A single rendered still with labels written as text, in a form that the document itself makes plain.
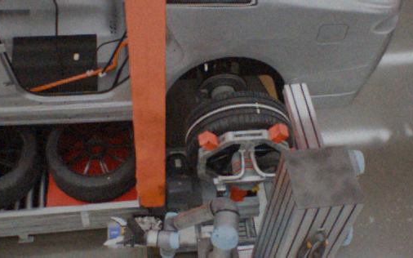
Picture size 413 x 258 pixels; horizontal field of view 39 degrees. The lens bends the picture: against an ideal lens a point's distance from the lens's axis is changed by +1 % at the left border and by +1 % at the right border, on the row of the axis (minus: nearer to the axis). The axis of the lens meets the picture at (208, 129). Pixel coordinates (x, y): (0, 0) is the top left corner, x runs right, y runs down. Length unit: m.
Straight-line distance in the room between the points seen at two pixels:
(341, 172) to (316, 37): 1.41
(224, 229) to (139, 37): 0.92
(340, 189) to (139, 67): 1.06
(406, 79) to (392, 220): 1.44
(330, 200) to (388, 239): 2.41
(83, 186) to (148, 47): 1.55
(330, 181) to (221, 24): 1.37
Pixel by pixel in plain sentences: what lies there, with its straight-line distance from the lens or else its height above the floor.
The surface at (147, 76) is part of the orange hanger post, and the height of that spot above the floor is 1.78.
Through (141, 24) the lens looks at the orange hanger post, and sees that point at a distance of 2.46.
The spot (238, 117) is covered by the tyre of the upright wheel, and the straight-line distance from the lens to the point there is 3.33.
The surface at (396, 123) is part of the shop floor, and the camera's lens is 5.11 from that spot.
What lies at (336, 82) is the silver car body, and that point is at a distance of 3.82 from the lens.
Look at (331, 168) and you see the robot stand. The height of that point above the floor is 2.03.
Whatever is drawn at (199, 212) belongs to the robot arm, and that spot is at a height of 1.32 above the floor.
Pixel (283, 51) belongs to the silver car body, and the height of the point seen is 1.34.
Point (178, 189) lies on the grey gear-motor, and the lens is 3.94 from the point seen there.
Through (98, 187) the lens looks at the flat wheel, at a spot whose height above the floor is 0.49.
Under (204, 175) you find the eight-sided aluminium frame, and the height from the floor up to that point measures 0.75.
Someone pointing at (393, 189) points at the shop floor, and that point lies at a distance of 4.74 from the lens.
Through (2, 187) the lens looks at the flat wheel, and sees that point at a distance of 3.97.
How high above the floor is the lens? 3.82
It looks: 54 degrees down
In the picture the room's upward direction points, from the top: 6 degrees clockwise
